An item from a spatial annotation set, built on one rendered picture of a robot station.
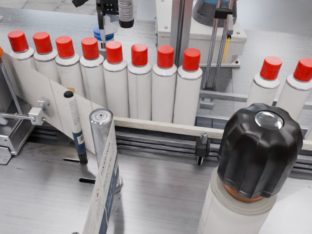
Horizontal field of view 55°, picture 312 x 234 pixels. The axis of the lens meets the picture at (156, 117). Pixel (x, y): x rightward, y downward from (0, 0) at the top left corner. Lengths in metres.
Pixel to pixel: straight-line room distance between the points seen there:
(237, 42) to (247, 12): 0.47
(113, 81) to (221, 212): 0.36
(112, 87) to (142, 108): 0.08
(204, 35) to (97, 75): 0.43
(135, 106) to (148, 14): 0.76
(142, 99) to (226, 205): 0.34
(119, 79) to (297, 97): 0.36
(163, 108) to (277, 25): 0.84
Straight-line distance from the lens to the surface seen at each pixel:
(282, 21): 1.43
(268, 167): 0.32
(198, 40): 0.97
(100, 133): 0.47
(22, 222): 0.61
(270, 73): 0.61
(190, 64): 0.59
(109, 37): 1.07
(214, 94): 0.69
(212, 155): 0.72
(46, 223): 0.60
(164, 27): 0.96
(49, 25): 1.31
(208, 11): 1.02
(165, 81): 0.61
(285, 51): 1.20
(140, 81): 0.62
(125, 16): 0.68
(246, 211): 0.39
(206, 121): 0.74
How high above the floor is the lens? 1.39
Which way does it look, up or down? 43 degrees down
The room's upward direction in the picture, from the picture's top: 2 degrees clockwise
